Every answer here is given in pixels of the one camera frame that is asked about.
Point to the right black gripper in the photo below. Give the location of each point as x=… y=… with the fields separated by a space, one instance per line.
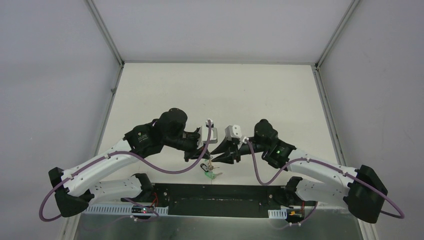
x=231 y=150

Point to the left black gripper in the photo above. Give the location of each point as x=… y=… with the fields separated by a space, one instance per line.
x=195 y=145

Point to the black tag key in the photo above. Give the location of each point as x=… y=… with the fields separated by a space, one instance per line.
x=204 y=167

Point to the green tag key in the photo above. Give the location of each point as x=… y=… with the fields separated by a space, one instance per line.
x=210 y=175

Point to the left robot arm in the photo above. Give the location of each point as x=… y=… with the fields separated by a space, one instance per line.
x=77 y=188

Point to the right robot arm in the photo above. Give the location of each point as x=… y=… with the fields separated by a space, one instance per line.
x=359 y=190

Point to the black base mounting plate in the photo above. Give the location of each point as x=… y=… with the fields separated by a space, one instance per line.
x=205 y=200

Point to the left controller board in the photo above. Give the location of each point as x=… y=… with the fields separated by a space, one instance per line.
x=141 y=210

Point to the controller board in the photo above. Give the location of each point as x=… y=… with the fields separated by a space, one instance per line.
x=141 y=210
x=295 y=215

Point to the right controller board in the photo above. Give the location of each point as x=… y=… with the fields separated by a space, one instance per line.
x=295 y=215

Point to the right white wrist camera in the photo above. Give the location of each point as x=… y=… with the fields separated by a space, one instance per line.
x=234 y=133

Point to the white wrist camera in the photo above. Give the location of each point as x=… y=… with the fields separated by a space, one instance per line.
x=234 y=133
x=207 y=134

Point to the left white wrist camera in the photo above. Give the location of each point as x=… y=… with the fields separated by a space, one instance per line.
x=207 y=134

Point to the aluminium frame rail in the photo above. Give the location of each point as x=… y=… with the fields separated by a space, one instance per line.
x=115 y=221

